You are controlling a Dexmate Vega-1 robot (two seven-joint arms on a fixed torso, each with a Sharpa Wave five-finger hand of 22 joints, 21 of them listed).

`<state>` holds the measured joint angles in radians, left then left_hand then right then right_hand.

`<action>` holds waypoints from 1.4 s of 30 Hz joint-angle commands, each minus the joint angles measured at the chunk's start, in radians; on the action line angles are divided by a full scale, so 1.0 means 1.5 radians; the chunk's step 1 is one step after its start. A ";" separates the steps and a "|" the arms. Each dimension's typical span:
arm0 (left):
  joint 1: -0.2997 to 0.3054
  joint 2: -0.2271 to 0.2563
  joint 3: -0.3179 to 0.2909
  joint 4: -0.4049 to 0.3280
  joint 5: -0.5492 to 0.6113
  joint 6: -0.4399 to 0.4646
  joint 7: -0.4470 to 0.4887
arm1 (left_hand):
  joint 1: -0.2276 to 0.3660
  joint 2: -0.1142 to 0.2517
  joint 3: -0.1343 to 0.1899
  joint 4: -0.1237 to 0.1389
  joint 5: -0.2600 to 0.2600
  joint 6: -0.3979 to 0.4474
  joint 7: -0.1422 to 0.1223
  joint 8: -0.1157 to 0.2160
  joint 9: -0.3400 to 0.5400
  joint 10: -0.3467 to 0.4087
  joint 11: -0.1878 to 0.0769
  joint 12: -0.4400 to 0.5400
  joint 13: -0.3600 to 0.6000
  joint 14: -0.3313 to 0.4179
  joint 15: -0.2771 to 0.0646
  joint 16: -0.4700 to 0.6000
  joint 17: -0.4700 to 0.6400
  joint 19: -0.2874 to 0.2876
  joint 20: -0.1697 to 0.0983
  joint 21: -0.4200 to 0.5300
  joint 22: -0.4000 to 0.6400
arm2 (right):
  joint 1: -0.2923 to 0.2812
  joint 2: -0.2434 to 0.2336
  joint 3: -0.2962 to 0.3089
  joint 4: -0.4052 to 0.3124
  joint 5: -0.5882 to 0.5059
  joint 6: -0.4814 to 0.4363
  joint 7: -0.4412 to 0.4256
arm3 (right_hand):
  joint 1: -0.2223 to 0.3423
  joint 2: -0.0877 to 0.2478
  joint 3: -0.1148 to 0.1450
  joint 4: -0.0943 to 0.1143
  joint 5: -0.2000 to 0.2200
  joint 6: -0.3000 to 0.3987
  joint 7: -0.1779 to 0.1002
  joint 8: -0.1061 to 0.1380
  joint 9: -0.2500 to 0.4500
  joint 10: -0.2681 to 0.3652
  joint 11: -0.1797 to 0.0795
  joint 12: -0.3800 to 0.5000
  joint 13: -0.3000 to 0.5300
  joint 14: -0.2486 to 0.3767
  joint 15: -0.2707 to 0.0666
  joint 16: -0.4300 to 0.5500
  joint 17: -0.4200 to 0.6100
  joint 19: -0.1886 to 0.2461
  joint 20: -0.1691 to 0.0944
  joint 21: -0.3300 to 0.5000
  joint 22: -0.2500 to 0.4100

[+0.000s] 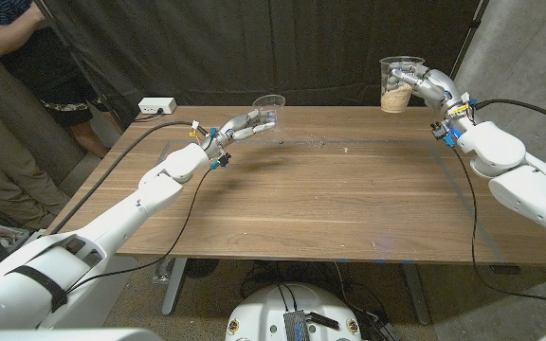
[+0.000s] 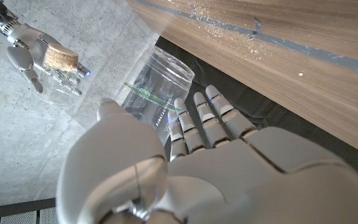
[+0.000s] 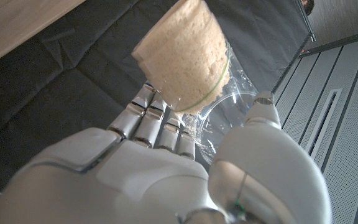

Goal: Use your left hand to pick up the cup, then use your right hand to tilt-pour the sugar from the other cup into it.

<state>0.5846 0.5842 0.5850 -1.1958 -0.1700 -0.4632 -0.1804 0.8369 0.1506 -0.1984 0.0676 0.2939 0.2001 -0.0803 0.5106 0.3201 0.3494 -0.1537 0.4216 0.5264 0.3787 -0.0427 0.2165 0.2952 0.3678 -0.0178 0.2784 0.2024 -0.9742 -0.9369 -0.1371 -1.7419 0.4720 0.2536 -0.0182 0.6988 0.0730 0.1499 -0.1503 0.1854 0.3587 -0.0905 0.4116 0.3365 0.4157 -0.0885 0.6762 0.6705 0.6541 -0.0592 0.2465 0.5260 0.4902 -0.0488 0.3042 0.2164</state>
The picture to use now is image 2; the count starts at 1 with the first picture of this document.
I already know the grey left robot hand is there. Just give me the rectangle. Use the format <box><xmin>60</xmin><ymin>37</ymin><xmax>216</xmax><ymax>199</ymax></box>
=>
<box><xmin>56</xmin><ymin>84</ymin><xmax>358</xmax><ymax>224</ymax></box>

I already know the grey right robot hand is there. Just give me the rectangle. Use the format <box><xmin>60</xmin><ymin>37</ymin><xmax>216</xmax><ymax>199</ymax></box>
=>
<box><xmin>6</xmin><ymin>23</ymin><xmax>91</xmax><ymax>97</ymax></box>

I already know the clear cup with sugar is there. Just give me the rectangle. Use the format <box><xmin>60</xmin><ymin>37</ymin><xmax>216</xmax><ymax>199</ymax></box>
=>
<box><xmin>34</xmin><ymin>42</ymin><xmax>84</xmax><ymax>106</ymax></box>

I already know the clear plastic cup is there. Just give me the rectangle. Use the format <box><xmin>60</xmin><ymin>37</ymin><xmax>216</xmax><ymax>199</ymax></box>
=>
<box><xmin>113</xmin><ymin>45</ymin><xmax>196</xmax><ymax>144</ymax></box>

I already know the black backdrop curtain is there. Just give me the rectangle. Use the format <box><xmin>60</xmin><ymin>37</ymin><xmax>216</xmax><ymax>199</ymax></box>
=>
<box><xmin>155</xmin><ymin>36</ymin><xmax>358</xmax><ymax>194</ymax></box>

